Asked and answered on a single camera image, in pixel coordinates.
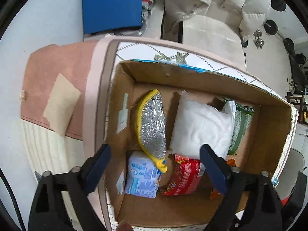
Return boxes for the orange snack packet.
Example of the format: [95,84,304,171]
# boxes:
[209,158,238,201]

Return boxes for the red snack packet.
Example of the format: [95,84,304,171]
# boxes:
[160,154,205,196]

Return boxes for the light blue tissue pack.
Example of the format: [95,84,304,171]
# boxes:
[125,151,162,199]

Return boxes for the green snack packet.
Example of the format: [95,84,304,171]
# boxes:
[220,98,255,155]

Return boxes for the white plastic bag pillow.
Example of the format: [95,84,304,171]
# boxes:
[170,90,234,160]

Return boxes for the yellow-rimmed silver scrubber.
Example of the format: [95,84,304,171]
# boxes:
[135,89,168,174]

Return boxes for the blue smartphone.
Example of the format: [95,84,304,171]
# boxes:
[34,171,42,183]

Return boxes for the grey seat chair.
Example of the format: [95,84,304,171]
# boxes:
[276,148,305,200]

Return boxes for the open cardboard box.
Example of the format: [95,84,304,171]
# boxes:
[103,58,300,229]

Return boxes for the beige paper piece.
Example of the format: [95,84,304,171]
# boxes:
[43,74,81,137]

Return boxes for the pink table mat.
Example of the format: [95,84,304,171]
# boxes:
[20,41,97,140]

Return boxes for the small chrome dumbbell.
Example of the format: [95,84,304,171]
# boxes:
[253,29,265,49]

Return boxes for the floral white tablecloth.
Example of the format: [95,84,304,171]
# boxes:
[81,35,299,231]

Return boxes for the barbell on floor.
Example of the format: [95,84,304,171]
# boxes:
[264,19,295,52]

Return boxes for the white puffer jacket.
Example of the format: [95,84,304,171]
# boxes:
[164,0,271,42]

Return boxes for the blue folded mat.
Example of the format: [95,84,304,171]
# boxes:
[82,0,142,34]

